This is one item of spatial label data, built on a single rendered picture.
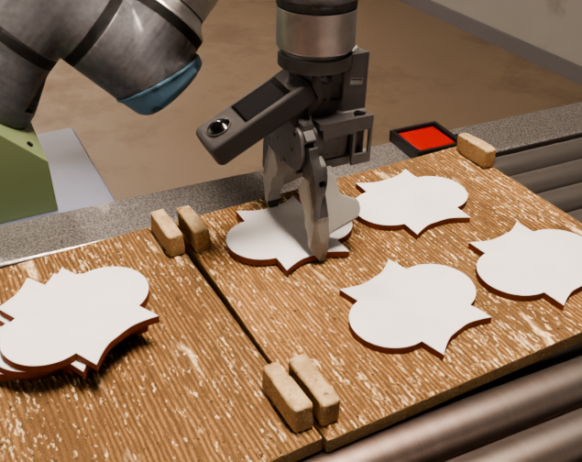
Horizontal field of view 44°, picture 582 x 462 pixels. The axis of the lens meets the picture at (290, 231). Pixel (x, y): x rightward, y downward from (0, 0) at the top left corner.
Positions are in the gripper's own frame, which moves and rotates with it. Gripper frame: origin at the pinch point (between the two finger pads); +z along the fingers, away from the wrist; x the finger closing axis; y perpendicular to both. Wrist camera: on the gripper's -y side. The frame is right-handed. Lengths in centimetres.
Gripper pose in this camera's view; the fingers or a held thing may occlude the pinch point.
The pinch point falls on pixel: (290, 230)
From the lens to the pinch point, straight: 78.8
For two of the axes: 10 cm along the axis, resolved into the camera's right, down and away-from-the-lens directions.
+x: -4.6, -4.9, 7.4
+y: 8.9, -2.3, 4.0
